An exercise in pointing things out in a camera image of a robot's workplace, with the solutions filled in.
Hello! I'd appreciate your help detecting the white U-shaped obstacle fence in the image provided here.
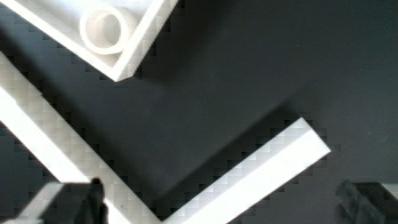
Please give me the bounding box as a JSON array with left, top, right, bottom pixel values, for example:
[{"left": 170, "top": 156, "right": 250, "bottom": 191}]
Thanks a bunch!
[{"left": 0, "top": 53, "right": 330, "bottom": 224}]

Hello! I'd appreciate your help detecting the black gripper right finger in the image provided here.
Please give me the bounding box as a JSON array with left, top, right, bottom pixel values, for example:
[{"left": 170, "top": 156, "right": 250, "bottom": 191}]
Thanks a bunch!
[{"left": 335, "top": 181, "right": 398, "bottom": 224}]

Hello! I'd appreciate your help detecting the white square tabletop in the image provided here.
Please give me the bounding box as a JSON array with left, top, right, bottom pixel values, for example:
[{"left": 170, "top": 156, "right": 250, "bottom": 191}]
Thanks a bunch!
[{"left": 0, "top": 0, "right": 177, "bottom": 81}]

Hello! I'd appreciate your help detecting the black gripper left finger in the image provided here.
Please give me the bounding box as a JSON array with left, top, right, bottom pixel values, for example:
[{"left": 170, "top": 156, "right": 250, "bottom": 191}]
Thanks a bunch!
[{"left": 15, "top": 177, "right": 110, "bottom": 224}]

